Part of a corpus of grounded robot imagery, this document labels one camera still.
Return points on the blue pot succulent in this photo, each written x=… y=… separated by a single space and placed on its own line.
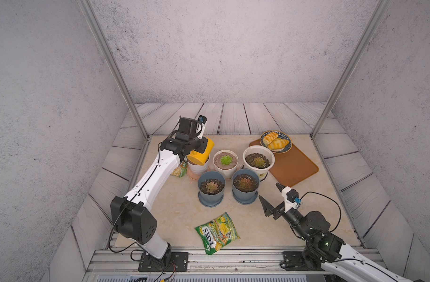
x=211 y=188
x=245 y=184

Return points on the upper yellow pastry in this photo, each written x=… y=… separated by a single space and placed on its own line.
x=270 y=137

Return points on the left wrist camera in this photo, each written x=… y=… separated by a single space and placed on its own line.
x=201 y=126

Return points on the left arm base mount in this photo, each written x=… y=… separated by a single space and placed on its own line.
x=171 y=262

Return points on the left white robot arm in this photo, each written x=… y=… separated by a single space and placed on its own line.
x=131 y=214

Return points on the white round pot pinkish soil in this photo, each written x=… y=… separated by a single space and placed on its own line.
x=198 y=169

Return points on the terracotta saucer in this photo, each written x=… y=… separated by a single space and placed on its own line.
x=194 y=176

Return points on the white ribbed pot green succulent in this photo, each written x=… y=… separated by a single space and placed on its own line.
x=225 y=162

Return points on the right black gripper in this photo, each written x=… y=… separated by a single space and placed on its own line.
x=272 y=211

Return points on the lower yellow pastry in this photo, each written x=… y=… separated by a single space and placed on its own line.
x=278 y=144

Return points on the green Fox's candy bag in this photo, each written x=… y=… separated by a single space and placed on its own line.
x=217 y=233

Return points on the green snack packet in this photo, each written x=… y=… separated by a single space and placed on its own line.
x=181 y=170

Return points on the left aluminium frame post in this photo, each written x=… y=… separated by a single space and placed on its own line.
x=103 y=45

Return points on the yellow pastry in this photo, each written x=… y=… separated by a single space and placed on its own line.
x=270 y=137
x=278 y=144

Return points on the large white pot dark soil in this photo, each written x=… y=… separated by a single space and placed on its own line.
x=259 y=159

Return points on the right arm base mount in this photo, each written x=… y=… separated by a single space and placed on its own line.
x=296 y=261

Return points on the brown rectangular tray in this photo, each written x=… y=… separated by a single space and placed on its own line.
x=292 y=167

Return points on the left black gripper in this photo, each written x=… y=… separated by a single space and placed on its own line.
x=201 y=148

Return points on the yellow plastic watering can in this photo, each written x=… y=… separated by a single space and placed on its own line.
x=200 y=155

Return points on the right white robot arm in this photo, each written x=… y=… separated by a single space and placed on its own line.
x=323 y=249

